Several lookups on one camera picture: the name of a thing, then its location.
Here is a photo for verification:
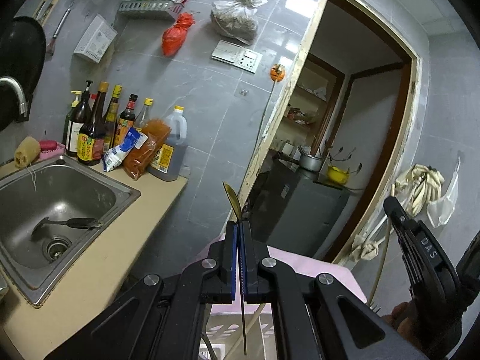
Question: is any thin-handled metal spoon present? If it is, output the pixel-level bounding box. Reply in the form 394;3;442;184
222;181;249;356

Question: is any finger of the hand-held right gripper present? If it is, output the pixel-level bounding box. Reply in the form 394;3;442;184
383;196;461;301

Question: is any white plastic bag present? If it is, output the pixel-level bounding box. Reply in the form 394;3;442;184
427;151;461;229

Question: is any metal cooking pot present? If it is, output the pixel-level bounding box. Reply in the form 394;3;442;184
298;145;325;172

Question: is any loofah sponge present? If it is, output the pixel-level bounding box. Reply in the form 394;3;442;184
15;137;41;167

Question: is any white and blue packet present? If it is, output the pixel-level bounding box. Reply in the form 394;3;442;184
102;127;149;173

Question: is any beige kitchen counter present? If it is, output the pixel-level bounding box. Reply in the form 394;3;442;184
0;150;189;360

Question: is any yellow bowl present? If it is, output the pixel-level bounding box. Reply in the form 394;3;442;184
326;165;350;185

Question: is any clear bag of dried goods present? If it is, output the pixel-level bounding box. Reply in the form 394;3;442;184
210;0;268;44

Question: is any orange spice packet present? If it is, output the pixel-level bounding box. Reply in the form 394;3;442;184
123;118;172;181

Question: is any grey cabinet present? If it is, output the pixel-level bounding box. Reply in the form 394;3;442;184
244;158;352;259

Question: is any red plastic bag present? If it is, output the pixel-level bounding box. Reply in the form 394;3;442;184
162;12;194;58

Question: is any large oil jug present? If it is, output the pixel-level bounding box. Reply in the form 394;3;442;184
147;105;188;183

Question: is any black pump bottle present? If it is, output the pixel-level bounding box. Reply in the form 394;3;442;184
73;80;94;151

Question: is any white wall switch plate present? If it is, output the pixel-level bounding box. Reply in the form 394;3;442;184
211;40;262;74

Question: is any dark cap sauce bottle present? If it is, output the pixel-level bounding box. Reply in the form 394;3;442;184
116;94;139;139

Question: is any pink soap dish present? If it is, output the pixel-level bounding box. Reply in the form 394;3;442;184
38;140;66;160

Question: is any hanging metal kitchen tool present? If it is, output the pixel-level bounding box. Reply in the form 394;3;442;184
46;2;74;56

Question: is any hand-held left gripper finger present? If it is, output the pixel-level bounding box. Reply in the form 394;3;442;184
45;221;239;360
240;220;430;360

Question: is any yellow cap dark bottle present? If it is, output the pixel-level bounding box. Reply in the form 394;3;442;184
102;84;124;152

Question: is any grey metal wall shelf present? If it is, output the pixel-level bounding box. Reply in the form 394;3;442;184
115;0;186;22

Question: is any person's right hand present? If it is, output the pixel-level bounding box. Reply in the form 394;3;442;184
383;302;418;340

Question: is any red label soy sauce bottle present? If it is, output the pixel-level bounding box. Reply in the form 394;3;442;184
77;82;110;166

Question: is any black-handled sink utensil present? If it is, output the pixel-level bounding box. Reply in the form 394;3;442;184
31;215;103;241

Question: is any black frying pan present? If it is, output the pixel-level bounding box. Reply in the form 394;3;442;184
0;16;47;133

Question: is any chrome faucet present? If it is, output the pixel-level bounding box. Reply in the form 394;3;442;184
0;77;29;121

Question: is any wooden shelf unit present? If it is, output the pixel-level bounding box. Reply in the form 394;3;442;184
277;53;346;151

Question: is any worn door frame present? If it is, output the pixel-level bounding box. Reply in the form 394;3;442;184
238;0;419;271

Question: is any stainless steel sink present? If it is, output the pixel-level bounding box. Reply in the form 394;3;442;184
0;154;142;306

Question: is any white wall box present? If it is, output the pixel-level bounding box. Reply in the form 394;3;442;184
73;13;119;64

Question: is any yellow cap clear bottle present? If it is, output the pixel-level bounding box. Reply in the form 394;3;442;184
134;98;155;134

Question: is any white plastic utensil holder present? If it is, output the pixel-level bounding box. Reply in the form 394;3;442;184
199;304;280;360

